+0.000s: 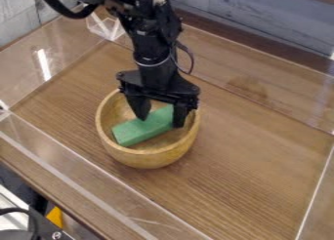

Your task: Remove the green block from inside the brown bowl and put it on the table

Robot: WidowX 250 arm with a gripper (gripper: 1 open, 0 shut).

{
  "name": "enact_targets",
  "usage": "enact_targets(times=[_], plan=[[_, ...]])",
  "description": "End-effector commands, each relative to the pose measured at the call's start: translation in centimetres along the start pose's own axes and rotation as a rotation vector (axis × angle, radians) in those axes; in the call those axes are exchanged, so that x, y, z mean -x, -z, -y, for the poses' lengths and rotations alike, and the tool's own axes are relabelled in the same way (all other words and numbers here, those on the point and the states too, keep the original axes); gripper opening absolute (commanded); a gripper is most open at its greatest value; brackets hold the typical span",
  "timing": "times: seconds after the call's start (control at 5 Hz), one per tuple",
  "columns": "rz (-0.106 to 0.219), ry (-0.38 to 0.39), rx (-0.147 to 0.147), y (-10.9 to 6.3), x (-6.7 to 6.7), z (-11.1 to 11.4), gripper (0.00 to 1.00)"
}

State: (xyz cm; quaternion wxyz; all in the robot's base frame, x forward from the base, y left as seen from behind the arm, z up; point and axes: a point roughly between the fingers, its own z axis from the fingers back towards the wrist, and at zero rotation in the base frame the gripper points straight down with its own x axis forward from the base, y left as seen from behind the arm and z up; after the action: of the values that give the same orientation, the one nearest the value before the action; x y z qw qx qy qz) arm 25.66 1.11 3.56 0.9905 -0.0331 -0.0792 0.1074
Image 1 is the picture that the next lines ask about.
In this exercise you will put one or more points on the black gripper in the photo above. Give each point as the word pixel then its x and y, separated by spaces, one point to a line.
pixel 158 81

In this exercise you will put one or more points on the green rectangular block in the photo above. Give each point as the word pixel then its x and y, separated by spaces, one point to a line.
pixel 135 131

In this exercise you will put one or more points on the brown wooden bowl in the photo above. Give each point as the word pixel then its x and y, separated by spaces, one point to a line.
pixel 153 153

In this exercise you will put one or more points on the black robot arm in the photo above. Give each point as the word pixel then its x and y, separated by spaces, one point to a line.
pixel 154 27

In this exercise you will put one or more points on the black device with screw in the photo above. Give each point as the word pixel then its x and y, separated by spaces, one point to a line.
pixel 48 231

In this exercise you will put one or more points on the clear acrylic tray wall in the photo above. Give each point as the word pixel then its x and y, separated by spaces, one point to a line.
pixel 50 145

